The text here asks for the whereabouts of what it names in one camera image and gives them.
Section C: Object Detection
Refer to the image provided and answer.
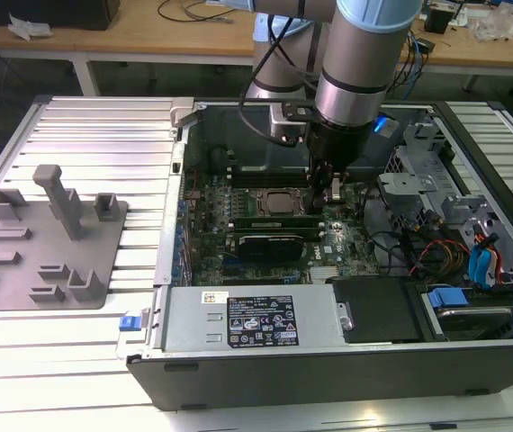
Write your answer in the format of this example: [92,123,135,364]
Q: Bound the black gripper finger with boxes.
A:
[309,162,331,215]
[329,170,346,204]

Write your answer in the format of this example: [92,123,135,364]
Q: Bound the black RAM slot bank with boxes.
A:
[229,164,312,190]

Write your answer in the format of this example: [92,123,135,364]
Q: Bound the silver CPU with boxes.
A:
[265,192,301,215]

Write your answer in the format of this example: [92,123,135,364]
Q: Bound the metal CPU socket cover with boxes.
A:
[249,186,312,218]

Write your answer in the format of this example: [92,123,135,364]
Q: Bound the silver metal drive cage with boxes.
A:
[375,121,496,235]

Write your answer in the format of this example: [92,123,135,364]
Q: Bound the green motherboard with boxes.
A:
[179,170,383,287]

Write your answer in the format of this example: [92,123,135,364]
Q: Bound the black graphics card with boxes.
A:
[236,233,307,265]

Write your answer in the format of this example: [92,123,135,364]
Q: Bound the small silver heatsink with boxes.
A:
[308,265,343,283]

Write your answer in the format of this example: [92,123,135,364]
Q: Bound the black plastic shroud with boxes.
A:
[330,276,424,346]

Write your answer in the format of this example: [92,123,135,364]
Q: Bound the black power supply label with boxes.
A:
[226,294,301,348]

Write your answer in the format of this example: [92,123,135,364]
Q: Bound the hard disk in blue carrier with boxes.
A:
[420,287,513,343]

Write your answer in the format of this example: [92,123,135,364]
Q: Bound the small black cube box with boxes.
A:
[423,6,455,33]

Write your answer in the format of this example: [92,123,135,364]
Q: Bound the silver power supply unit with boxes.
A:
[161,285,346,355]

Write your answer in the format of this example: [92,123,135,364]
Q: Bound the black open PC case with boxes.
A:
[116,96,513,413]

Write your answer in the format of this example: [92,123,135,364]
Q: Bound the clear plastic bags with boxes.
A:
[467,6,513,44]

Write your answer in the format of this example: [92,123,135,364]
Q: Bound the wooden desk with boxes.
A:
[0,0,513,77]

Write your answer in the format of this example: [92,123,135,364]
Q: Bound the grey plastic parts rack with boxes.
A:
[0,164,131,312]

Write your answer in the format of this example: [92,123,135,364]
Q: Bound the large black box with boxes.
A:
[0,0,121,32]

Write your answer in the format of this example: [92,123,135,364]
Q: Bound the crumpled white paper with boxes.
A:
[7,12,53,41]

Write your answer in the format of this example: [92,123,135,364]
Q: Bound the small grey wrist camera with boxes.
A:
[373,114,398,137]

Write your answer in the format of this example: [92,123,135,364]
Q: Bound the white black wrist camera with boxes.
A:
[268,102,317,145]

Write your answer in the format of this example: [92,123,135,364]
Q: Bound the black wire bundle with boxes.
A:
[364,229,413,271]

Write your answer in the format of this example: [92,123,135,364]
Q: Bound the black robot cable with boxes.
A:
[238,13,325,148]

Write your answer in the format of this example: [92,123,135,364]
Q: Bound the blue cable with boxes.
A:
[407,31,424,91]

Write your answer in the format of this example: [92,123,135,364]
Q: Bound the red yellow power wires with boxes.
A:
[409,240,472,275]

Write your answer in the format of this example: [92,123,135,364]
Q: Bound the blue flat data wires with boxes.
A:
[470,245,500,289]

